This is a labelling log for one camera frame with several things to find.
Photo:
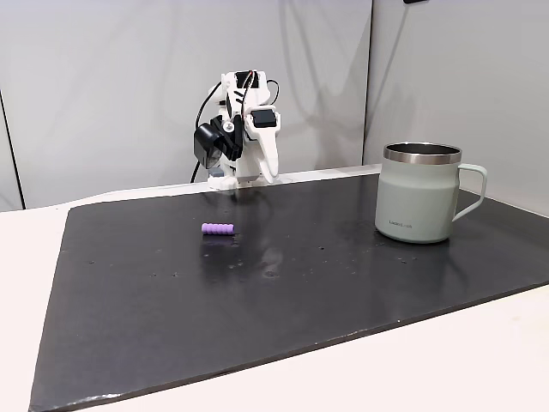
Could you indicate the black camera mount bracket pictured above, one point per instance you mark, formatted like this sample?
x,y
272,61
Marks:
x,y
231,137

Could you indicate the gray table clamp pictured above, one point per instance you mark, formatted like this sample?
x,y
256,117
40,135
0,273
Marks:
x,y
216,172

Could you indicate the black table mat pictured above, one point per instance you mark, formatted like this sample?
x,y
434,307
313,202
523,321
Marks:
x,y
257,300

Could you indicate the pale green steel-rimmed mug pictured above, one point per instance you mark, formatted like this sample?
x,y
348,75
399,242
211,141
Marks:
x,y
412,201

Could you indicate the black wall-mounted object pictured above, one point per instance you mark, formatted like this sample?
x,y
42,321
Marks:
x,y
415,1

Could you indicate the purple ribbed pen grip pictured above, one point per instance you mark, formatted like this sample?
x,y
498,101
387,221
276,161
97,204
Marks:
x,y
218,228

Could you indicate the black camera box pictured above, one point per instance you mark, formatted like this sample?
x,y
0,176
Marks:
x,y
206,141

